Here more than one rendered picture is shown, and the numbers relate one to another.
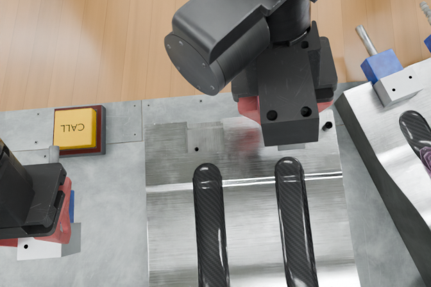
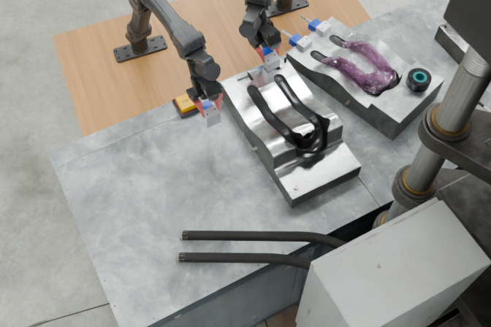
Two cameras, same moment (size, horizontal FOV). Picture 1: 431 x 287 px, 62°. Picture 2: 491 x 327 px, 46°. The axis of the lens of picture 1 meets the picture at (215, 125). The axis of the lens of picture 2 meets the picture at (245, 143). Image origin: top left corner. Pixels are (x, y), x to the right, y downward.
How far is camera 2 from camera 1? 1.65 m
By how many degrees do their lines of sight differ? 22
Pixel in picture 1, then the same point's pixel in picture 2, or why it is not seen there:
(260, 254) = (281, 104)
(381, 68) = (296, 39)
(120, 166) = not seen: hidden behind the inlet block
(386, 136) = (307, 60)
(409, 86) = (307, 41)
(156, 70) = not seen: hidden behind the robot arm
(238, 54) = (256, 24)
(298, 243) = (292, 98)
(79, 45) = (166, 77)
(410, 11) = (299, 22)
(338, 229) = (304, 88)
